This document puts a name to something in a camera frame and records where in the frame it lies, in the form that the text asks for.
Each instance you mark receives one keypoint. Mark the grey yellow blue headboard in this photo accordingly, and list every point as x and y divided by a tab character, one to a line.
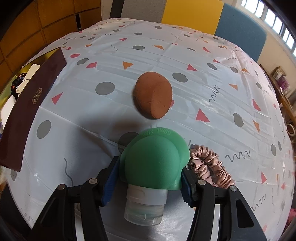
212	17

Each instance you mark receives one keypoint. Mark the beige waffle cloth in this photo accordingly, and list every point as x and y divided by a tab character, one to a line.
27	78

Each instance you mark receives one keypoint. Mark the green silicone squeeze bottle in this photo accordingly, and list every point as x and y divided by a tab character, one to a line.
152	164

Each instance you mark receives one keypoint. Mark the brown makeup sponge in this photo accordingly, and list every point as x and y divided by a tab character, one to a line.
153	94

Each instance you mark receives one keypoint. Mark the pink satin scrunchie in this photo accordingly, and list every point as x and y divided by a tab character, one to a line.
206	165

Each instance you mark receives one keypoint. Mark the wooden side table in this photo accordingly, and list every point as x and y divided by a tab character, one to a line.
281	97

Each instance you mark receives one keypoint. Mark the window with bars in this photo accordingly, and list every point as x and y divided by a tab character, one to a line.
269	17

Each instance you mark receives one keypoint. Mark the gold metal tray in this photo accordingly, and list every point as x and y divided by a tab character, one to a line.
21	117

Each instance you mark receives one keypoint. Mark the white sponge block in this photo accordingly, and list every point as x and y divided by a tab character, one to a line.
6	110

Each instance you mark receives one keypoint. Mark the patterned white tablecloth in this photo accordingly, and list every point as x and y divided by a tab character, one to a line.
133	130

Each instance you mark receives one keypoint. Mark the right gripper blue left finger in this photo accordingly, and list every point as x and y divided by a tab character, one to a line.
108	179

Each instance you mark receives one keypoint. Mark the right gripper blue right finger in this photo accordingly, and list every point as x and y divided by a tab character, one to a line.
189	187

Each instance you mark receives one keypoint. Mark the boxes on side table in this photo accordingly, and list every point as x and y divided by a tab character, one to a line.
280	76

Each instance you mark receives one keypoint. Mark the wooden wardrobe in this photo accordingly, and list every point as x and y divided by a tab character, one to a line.
29	26

